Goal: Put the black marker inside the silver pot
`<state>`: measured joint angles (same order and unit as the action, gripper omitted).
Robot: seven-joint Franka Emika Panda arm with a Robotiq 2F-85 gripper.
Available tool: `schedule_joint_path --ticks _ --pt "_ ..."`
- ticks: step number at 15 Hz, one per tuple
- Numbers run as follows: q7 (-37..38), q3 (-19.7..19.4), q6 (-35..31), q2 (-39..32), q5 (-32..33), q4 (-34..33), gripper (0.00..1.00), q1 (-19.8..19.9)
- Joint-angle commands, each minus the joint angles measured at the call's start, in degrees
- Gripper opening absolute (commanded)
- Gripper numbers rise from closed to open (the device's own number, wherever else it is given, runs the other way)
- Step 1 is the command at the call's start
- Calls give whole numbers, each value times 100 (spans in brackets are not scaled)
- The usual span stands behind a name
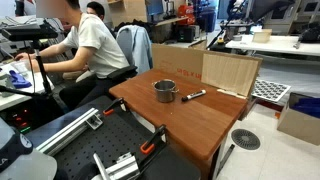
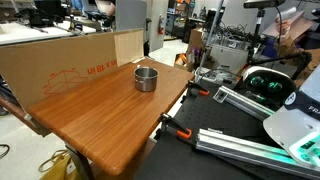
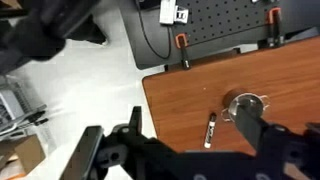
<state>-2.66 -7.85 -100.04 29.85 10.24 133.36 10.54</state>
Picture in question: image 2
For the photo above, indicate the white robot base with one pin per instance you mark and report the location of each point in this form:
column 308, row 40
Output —
column 296, row 125

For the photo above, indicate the silver metal pot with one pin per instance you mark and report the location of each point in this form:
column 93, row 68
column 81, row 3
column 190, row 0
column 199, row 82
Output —
column 145, row 79

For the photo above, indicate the near orange black clamp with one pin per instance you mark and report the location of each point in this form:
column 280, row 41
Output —
column 169, row 121

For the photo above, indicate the orange black clamp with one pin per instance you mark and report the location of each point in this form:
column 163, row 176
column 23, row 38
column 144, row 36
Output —
column 192, row 85
column 169, row 121

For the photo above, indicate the far orange black clamp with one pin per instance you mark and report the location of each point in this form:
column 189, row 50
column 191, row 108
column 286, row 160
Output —
column 192, row 85

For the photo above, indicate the black perforated breadboard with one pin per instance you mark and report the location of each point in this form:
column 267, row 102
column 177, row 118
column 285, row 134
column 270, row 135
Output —
column 174, row 158

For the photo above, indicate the white vr headset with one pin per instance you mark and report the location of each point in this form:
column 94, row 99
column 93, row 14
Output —
column 267, row 86

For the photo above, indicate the brown cardboard box panel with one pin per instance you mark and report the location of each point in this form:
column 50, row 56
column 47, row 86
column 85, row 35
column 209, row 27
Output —
column 37, row 70

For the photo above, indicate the yellow bag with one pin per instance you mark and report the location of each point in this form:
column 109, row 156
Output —
column 59, row 167

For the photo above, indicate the white background table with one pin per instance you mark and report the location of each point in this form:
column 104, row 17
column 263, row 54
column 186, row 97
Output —
column 17, row 33

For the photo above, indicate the far aluminium extrusion rail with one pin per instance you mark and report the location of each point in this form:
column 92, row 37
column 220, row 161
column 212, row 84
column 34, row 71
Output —
column 245, row 104

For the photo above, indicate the aluminium extrusion rail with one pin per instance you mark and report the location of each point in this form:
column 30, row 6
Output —
column 245, row 104
column 254, row 153

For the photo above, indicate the near aluminium extrusion rail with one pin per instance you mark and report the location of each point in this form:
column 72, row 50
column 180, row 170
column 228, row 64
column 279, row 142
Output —
column 254, row 153

